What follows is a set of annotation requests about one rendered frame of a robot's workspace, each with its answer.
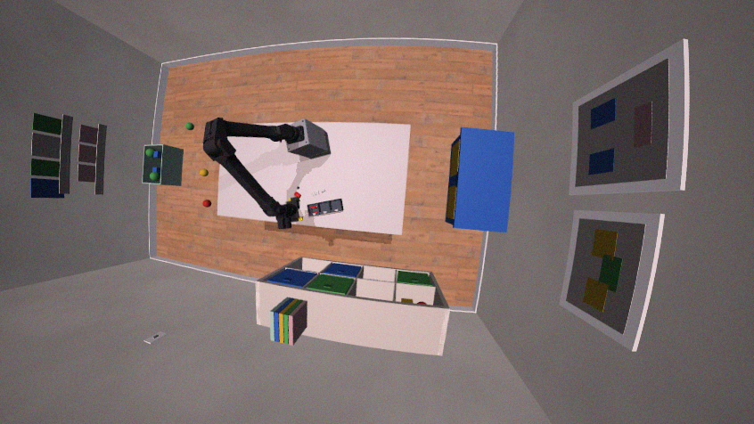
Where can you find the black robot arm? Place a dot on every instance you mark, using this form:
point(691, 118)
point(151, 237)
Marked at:
point(215, 141)

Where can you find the dark grey open-top bin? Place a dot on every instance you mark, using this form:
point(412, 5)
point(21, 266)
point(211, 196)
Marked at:
point(324, 207)

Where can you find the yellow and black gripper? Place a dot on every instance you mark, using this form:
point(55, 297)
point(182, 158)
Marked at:
point(295, 209)

